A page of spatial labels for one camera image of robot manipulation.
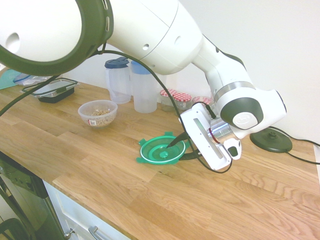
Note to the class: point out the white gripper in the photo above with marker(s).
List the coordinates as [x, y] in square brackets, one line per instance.
[200, 135]

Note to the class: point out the steel dishwasher front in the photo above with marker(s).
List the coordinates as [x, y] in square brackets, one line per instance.
[27, 200]

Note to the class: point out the metal cabinet knob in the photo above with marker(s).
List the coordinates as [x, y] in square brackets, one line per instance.
[68, 234]

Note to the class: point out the green round container lid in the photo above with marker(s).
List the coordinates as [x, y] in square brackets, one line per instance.
[155, 152]

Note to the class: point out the jar with red checked lid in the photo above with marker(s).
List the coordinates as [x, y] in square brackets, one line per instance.
[183, 98]
[165, 101]
[200, 99]

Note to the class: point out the teal flat box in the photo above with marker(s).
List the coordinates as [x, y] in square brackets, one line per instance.
[7, 80]

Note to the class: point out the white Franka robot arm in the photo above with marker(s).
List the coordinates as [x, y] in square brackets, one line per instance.
[150, 32]

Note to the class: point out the clear food bowl with cereal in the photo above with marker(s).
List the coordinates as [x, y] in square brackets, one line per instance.
[97, 115]

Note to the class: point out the dark round kettle base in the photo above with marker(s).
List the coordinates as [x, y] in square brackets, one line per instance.
[271, 141]

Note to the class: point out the clear plastic zip bag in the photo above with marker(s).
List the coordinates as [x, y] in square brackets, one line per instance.
[32, 80]

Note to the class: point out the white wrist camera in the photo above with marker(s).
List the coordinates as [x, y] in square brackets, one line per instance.
[233, 150]

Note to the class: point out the pitcher with light blue lid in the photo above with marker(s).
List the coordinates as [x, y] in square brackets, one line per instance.
[143, 97]

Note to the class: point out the white cabinet drawer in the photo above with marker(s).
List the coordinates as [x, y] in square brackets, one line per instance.
[75, 215]

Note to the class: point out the pitcher with dark blue lid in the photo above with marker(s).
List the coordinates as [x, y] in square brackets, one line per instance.
[117, 85]

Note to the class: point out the black container with clear lid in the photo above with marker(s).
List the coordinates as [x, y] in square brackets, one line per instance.
[55, 95]

